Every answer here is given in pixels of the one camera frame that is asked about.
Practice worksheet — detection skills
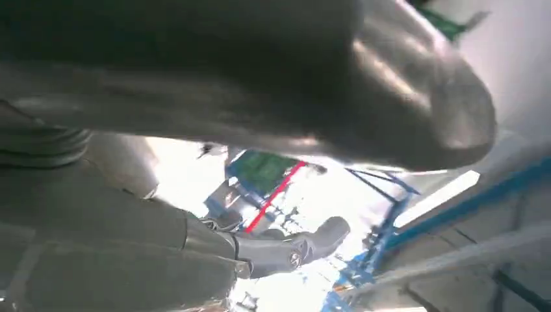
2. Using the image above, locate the large blue steel shelf rack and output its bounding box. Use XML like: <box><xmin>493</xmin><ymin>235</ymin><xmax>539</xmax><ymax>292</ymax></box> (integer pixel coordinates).
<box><xmin>320</xmin><ymin>157</ymin><xmax>551</xmax><ymax>312</ymax></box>

